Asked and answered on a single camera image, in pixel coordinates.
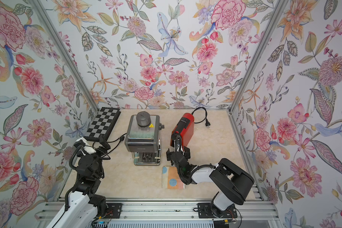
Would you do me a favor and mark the orange blue patterned cloth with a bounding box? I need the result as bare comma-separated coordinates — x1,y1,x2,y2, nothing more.
161,166,185,190

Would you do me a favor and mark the silver grey coffee machine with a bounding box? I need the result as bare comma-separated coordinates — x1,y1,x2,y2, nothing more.
124,111,164,166

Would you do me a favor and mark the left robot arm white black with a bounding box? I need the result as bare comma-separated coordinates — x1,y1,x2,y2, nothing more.
47,137,111,228

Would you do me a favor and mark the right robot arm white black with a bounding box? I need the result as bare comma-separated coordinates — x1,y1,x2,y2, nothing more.
166,134,255,218

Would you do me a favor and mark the red capsule coffee machine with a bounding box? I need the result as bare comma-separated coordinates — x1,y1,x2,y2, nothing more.
170,113,194,147

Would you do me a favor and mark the black white chessboard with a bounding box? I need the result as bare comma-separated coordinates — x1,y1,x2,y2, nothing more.
84,107,121,142

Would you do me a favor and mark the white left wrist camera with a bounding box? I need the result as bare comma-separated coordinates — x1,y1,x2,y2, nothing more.
80,145,97,155

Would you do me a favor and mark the black power cord with plug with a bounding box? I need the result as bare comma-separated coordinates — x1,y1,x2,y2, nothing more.
191,107,211,129

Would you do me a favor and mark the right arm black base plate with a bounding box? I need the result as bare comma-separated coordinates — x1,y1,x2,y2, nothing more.
194,203,238,219

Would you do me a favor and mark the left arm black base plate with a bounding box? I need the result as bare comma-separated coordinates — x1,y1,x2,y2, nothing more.
102,203,123,219

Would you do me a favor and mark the aluminium rail frame front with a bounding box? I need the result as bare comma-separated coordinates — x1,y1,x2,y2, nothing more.
34,183,283,228

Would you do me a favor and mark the left aluminium corner post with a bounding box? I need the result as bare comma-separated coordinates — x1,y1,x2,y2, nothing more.
28,0,99,111

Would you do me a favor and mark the aluminium corner post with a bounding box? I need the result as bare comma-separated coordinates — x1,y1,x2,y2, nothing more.
28,0,99,111
229,0,288,115

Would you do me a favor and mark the right aluminium corner post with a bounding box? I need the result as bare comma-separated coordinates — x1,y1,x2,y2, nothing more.
229,0,288,115

